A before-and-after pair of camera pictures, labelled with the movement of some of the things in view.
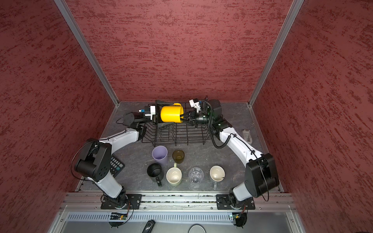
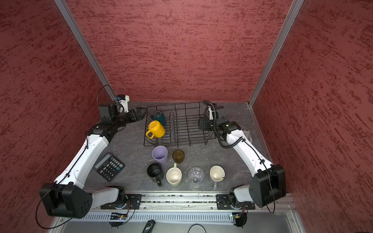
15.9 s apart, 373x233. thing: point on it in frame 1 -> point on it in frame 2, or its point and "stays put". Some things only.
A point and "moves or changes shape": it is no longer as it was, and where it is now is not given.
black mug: [155, 173] stays put
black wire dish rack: [177, 134] stays put
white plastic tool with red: [246, 136] stays put
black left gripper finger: [157, 119] -> [140, 117]
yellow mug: [172, 114] -> [157, 128]
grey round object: [196, 228] stays put
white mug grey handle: [217, 174] stays put
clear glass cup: [196, 175] stays put
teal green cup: [165, 124] moves or changes shape
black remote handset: [148, 226] stays put
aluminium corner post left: [81, 39] stays put
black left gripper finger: [160, 104] -> [140, 109]
